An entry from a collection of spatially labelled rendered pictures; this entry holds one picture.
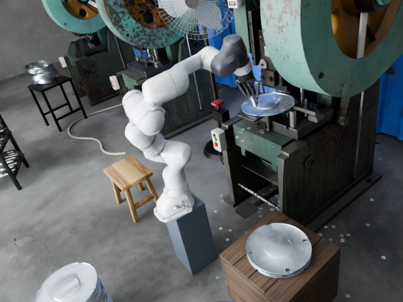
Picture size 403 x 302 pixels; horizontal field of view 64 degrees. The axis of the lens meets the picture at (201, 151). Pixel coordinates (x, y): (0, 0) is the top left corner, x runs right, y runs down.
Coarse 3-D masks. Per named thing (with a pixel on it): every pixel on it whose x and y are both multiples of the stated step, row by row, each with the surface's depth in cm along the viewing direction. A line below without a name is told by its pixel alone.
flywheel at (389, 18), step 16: (336, 0) 123; (352, 0) 122; (368, 0) 117; (384, 0) 117; (400, 0) 141; (336, 16) 126; (352, 16) 132; (368, 16) 141; (384, 16) 145; (336, 32) 129; (352, 32) 135; (384, 32) 144; (352, 48) 139; (368, 48) 145
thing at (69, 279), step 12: (72, 264) 164; (84, 264) 163; (60, 276) 159; (72, 276) 158; (84, 276) 157; (96, 276) 155; (48, 288) 154; (60, 288) 152; (72, 288) 151; (84, 288) 151; (36, 300) 150; (48, 300) 149; (60, 300) 147; (72, 300) 146; (84, 300) 145
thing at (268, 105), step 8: (264, 96) 189; (272, 96) 187; (280, 96) 185; (288, 96) 183; (248, 104) 184; (264, 104) 179; (272, 104) 177; (280, 104) 176; (288, 104) 174; (248, 112) 176; (256, 112) 174; (264, 112) 172; (272, 112) 170; (280, 112) 167
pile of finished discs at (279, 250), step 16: (272, 224) 159; (256, 240) 153; (272, 240) 150; (288, 240) 149; (304, 240) 149; (256, 256) 145; (272, 256) 143; (288, 256) 142; (304, 256) 141; (272, 272) 137; (288, 272) 137
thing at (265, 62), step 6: (258, 30) 166; (264, 48) 168; (264, 54) 170; (264, 60) 171; (270, 60) 168; (264, 66) 172; (270, 66) 170; (264, 72) 172; (270, 72) 168; (276, 72) 168; (264, 78) 174; (270, 78) 169; (276, 78) 169; (282, 78) 168; (270, 84) 172; (276, 84) 171; (282, 84) 170
